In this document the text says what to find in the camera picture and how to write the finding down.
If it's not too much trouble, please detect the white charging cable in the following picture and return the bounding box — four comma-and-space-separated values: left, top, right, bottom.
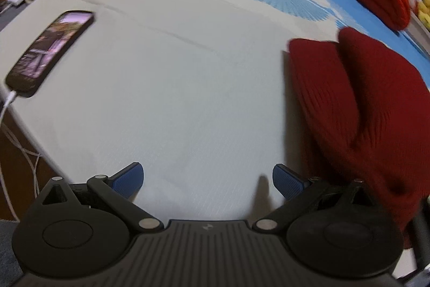
0, 90, 41, 224

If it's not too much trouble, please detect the black smartphone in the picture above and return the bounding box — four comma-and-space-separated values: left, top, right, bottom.
5, 9, 96, 98

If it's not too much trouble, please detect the blue white printed bedsheet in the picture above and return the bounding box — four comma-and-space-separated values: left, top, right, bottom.
0, 0, 430, 281

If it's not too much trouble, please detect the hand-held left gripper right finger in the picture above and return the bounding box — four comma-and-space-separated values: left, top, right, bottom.
251, 164, 379, 234

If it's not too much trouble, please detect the grey blue cloth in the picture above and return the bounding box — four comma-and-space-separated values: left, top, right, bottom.
0, 219, 21, 276

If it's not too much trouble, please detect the yellow plush toy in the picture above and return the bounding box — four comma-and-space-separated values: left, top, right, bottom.
415, 0, 430, 29

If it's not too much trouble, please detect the dark red knitted sweater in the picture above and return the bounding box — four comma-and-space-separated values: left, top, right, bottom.
288, 26, 430, 251

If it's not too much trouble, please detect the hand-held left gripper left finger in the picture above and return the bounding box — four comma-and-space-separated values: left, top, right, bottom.
34, 162, 165, 234

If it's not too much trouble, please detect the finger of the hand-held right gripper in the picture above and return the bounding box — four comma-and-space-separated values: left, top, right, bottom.
413, 216, 430, 274

